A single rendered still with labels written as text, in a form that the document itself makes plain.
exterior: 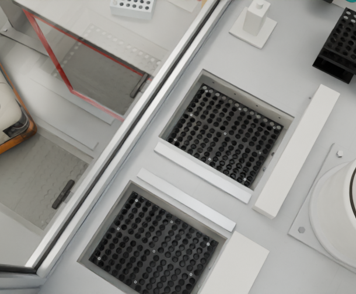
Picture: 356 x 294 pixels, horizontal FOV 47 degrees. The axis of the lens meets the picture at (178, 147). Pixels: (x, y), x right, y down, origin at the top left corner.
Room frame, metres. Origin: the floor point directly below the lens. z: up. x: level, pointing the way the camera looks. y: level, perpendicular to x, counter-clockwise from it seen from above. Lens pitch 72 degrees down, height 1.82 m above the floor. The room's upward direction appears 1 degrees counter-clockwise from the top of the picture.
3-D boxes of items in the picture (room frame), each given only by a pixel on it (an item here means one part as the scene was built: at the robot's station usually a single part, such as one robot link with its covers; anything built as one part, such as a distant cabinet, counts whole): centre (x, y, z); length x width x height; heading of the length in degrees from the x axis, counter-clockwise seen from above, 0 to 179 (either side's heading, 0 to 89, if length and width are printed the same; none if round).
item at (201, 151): (0.33, -0.11, 0.87); 0.22 x 0.18 x 0.06; 58
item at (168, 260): (0.06, 0.05, 0.87); 0.22 x 0.18 x 0.06; 58
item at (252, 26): (0.59, -0.19, 1.00); 0.09 x 0.08 x 0.10; 58
